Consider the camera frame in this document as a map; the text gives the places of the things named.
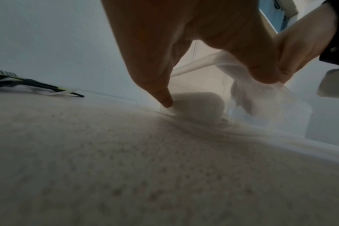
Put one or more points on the person's right hand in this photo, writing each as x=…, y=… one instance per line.
x=306, y=42

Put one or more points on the person's left hand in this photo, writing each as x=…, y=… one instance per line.
x=164, y=33

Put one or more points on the stack of white spoons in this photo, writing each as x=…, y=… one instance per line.
x=198, y=103

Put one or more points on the clear plastic container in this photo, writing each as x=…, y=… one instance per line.
x=286, y=123

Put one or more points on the pile of black plastic forks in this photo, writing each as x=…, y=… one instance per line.
x=38, y=85

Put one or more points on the blue door panel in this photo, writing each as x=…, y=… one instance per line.
x=273, y=13

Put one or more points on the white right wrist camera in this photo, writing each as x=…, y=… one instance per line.
x=334, y=81

